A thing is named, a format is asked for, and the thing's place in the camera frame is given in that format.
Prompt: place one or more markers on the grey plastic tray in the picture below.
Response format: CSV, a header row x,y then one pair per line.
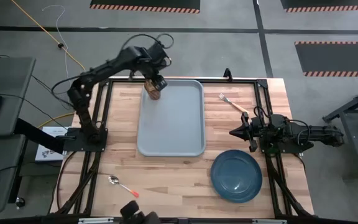
x,y
172,124

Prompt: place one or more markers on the black metal stand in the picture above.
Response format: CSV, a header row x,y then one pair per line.
x,y
353,124

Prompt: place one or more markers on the black support bar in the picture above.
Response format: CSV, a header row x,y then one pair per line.
x,y
39,135

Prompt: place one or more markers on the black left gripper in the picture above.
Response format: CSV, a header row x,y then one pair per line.
x,y
158,57

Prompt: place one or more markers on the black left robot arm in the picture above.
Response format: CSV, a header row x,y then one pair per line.
x,y
104,67

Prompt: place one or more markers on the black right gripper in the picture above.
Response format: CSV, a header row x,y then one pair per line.
x,y
255,132

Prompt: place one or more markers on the grey desk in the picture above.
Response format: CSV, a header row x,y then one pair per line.
x,y
8,81

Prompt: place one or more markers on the white printed box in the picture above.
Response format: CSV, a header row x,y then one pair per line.
x,y
50,149

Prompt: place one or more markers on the dark blue round plate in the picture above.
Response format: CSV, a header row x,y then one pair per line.
x,y
236,175

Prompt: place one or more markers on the small black frame clamp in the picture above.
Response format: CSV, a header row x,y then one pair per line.
x,y
227,74

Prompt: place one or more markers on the black hazard-striped floor mat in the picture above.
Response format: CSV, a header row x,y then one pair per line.
x,y
331,3
145,3
337,57

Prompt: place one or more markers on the black aluminium table frame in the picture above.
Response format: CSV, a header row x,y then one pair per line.
x,y
228,81

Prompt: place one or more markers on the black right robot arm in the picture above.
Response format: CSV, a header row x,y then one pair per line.
x,y
322,135

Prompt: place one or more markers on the amber faceted plastic cup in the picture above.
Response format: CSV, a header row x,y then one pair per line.
x,y
153,94

